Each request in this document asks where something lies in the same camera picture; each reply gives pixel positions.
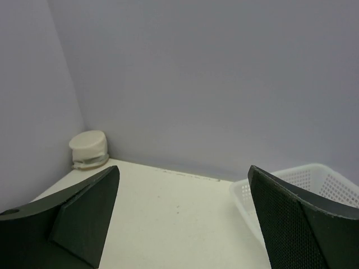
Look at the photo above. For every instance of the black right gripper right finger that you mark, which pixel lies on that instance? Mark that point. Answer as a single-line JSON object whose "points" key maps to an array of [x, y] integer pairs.
{"points": [[304, 229]]}

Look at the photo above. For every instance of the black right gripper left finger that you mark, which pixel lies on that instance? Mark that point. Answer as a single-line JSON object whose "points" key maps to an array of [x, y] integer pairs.
{"points": [[66, 229]]}

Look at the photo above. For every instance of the white plastic mesh basket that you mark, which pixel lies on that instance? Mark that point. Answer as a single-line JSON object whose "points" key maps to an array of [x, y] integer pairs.
{"points": [[316, 178]]}

